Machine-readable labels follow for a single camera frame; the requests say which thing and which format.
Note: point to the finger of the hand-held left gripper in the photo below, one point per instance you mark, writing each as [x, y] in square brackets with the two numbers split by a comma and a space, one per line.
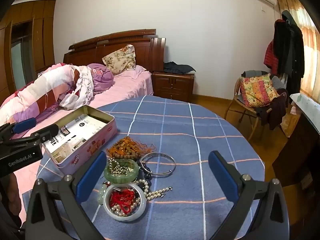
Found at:
[25, 125]
[48, 131]

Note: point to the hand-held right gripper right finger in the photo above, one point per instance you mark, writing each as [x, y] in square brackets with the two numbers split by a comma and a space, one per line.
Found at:
[223, 177]

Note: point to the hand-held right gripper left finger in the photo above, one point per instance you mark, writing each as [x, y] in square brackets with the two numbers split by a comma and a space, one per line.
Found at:
[91, 177]

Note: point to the pink tin box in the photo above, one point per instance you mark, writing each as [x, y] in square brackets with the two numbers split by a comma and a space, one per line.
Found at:
[82, 157]

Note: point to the green jade bangle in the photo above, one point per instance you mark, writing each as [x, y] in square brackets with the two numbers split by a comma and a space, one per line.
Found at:
[120, 179]

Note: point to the white jade bangle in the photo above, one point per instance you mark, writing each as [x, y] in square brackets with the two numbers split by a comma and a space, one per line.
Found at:
[125, 218]

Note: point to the silver bangle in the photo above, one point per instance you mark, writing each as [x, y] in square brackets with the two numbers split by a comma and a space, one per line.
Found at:
[156, 154]

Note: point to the person's left forearm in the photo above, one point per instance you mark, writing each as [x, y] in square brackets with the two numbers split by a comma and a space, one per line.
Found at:
[10, 192]

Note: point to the printed paper leaflets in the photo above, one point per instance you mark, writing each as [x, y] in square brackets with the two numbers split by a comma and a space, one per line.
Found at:
[75, 130]

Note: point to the pink patchwork quilt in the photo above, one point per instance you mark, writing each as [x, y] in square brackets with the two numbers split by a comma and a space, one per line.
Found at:
[37, 92]

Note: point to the white floral cloth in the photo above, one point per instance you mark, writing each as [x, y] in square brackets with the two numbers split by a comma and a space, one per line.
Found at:
[82, 90]

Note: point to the blue plaid tablecloth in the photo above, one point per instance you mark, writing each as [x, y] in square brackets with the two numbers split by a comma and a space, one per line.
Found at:
[175, 130]

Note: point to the purple blanket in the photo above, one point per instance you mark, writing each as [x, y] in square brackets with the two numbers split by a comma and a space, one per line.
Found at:
[102, 80]

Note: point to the rattan chair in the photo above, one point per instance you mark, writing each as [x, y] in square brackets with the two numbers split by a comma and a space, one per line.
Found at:
[240, 105]

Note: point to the dark wooden desk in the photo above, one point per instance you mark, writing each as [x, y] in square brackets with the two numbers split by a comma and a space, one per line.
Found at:
[300, 150]

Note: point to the yellow paper bag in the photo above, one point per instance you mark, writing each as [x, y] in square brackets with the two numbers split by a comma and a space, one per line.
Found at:
[287, 122]

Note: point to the maroon garment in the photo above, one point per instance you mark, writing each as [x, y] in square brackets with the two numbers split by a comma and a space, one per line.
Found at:
[275, 110]

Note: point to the wooden wardrobe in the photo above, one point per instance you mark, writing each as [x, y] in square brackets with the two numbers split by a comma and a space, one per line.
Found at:
[42, 42]

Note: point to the colourful patterned cushion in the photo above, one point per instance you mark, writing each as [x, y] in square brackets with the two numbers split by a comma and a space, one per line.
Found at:
[257, 90]

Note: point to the wooden bed with pink sheet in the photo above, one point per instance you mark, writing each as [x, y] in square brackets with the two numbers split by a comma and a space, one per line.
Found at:
[130, 80]

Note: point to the floral pillow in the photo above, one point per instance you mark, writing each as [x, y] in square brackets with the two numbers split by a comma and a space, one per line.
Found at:
[120, 58]

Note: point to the wooden nightstand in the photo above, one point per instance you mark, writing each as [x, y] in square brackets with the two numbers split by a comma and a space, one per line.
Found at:
[172, 86]

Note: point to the grey garment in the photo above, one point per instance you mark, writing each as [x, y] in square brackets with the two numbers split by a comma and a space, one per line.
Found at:
[275, 81]

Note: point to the white floral board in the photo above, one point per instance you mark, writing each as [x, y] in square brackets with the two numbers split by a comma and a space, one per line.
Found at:
[306, 105]

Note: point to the dark folded clothes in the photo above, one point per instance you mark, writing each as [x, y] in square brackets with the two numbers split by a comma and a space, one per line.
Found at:
[177, 68]

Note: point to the red hanging garment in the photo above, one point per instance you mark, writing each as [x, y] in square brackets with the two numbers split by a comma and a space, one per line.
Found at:
[271, 57]

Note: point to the orange patterned curtain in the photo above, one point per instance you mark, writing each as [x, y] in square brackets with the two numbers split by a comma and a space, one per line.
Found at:
[310, 62]

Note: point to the black hanging coat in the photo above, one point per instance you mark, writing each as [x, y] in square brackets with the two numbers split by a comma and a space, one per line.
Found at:
[292, 50]

